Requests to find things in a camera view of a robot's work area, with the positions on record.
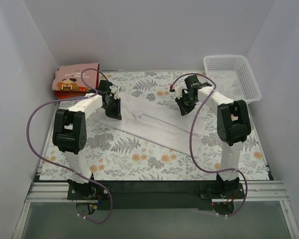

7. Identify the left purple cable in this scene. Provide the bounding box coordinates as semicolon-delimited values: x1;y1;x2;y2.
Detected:
26;67;114;224

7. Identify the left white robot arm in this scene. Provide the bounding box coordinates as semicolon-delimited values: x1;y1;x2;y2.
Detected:
52;80;122;199

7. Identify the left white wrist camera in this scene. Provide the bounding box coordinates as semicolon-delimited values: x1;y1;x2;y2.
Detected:
110;85;120;100

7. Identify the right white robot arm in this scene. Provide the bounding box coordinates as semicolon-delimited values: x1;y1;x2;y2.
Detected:
169;73;251;199

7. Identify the folded pink printed t shirt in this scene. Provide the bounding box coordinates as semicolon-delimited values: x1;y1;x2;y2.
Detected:
51;63;100;93

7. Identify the white t shirt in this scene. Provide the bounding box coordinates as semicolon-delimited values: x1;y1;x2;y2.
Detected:
95;93;193;155

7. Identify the aluminium extrusion rail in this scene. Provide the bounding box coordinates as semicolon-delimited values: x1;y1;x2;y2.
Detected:
13;180;299;239

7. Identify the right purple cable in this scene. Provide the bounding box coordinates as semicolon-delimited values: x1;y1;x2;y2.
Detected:
169;73;247;218

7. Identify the floral patterned table mat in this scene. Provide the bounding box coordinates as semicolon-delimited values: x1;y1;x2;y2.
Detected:
38;71;269;181

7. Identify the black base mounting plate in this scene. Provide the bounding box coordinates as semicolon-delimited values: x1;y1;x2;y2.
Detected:
67;179;245;213

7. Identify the white plastic mesh basket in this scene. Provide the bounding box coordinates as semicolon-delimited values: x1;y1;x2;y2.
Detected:
203;55;262;104

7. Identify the purple cable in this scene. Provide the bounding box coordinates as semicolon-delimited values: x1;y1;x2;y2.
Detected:
26;67;114;224
169;73;247;218

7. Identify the folded red t shirt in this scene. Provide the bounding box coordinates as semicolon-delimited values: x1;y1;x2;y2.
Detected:
54;64;101;100

